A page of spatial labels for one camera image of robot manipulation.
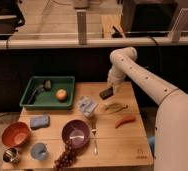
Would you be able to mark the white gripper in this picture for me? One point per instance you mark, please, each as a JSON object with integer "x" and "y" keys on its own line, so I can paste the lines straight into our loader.
{"x": 115, "y": 78}

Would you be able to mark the black eraser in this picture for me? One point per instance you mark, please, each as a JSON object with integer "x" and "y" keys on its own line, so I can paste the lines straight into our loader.
{"x": 106, "y": 93}

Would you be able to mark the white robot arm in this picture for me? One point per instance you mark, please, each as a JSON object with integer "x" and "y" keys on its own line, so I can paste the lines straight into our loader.
{"x": 171, "y": 127}

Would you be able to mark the purple bowl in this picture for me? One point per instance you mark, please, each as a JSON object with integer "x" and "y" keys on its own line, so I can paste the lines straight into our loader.
{"x": 78, "y": 132}

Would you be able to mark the orange bowl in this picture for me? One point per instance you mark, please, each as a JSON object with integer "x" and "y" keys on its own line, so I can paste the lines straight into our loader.
{"x": 16, "y": 134}

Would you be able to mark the orange chili pepper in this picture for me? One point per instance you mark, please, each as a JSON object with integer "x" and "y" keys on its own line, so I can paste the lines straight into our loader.
{"x": 126, "y": 119}

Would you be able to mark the metal fork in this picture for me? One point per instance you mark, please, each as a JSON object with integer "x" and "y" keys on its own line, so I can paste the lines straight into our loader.
{"x": 94, "y": 131}

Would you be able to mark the orange peach fruit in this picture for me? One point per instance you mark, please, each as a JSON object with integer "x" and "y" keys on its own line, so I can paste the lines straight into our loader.
{"x": 61, "y": 94}

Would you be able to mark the blue tape roll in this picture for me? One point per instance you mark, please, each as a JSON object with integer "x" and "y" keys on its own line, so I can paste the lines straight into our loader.
{"x": 151, "y": 141}

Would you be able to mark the black dish brush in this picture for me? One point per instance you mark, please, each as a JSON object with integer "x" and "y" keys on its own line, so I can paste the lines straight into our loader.
{"x": 45, "y": 86}

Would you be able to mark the green plastic tray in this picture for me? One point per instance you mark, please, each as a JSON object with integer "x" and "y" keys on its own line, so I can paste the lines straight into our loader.
{"x": 47, "y": 100}

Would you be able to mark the blue sponge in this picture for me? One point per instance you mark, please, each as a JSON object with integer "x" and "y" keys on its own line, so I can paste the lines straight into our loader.
{"x": 39, "y": 122}

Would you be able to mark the bunch of dark grapes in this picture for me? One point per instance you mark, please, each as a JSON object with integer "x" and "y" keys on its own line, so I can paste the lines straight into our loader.
{"x": 67, "y": 158}

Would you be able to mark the blue cup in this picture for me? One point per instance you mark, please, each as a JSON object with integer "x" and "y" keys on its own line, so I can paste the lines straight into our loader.
{"x": 39, "y": 151}

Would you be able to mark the small metal cup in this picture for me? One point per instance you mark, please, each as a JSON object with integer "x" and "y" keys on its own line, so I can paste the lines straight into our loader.
{"x": 11, "y": 155}

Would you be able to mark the black office chair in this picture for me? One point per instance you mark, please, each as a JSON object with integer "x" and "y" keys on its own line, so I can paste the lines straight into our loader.
{"x": 11, "y": 17}

